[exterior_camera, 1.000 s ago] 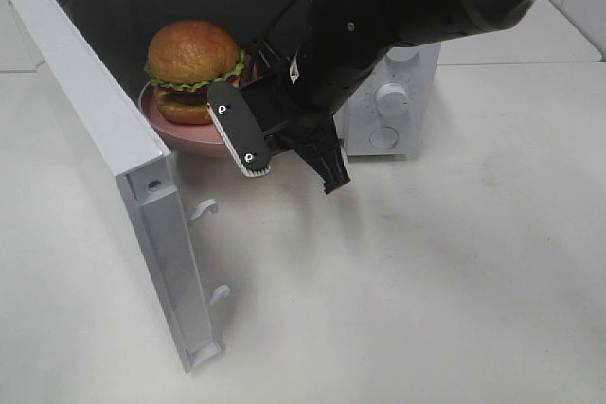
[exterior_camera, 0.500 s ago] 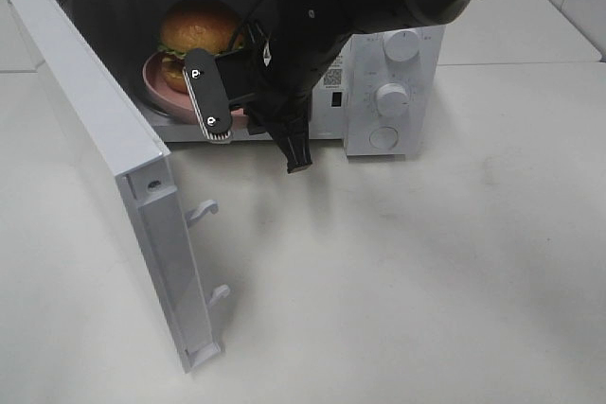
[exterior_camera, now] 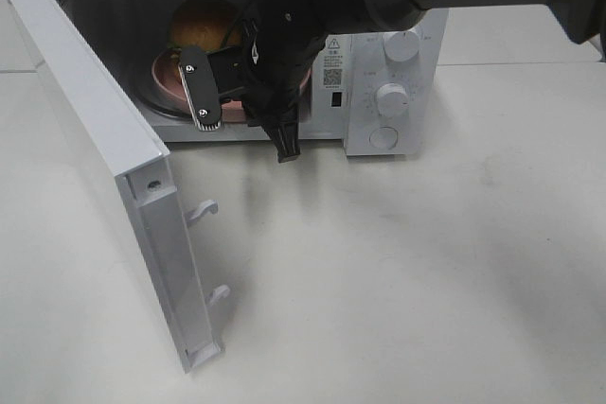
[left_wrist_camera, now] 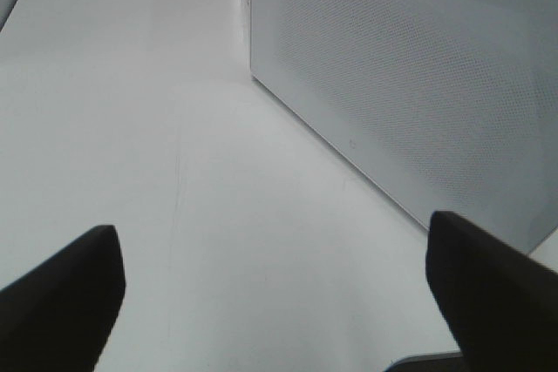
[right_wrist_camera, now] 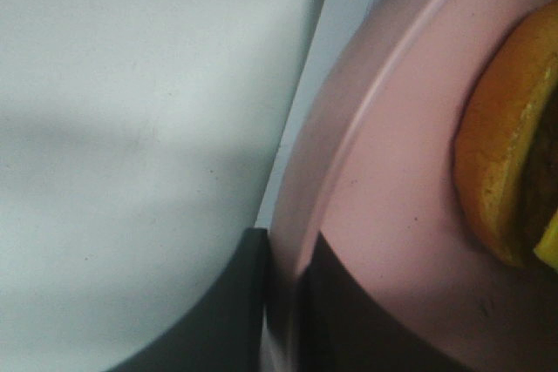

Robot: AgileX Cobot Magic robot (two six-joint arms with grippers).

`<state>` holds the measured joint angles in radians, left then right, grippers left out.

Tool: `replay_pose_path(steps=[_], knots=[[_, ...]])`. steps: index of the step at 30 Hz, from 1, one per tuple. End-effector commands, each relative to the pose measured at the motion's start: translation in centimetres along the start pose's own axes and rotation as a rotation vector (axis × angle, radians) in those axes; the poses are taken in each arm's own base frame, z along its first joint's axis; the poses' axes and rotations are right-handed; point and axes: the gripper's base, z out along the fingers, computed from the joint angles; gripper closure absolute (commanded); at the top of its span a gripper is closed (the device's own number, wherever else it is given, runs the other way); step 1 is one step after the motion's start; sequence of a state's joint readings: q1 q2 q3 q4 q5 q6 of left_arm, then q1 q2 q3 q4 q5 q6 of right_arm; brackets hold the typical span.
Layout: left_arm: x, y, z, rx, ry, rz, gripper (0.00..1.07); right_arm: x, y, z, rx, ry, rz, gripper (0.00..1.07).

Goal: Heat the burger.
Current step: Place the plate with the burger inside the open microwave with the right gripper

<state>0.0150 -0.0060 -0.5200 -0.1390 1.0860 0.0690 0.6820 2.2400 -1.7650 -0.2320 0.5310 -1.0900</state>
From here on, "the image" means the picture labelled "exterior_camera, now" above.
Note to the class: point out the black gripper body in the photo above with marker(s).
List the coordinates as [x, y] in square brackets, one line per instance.
[264, 71]

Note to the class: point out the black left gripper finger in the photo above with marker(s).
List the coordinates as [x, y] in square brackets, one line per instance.
[283, 131]

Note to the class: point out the burger with lettuce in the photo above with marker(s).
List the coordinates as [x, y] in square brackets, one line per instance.
[203, 23]

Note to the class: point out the pink plate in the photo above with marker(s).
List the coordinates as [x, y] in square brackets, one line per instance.
[234, 74]

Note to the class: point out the round white door button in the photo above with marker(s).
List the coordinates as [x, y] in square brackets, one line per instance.
[385, 138]

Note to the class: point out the white microwave door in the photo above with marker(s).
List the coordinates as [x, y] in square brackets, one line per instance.
[126, 167]

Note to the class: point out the white microwave oven body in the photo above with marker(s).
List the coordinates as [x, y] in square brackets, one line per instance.
[105, 60]

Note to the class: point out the lower white timer knob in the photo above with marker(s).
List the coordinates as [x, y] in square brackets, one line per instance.
[392, 100]

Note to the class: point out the upper white power knob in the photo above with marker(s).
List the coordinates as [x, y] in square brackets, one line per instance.
[401, 46]

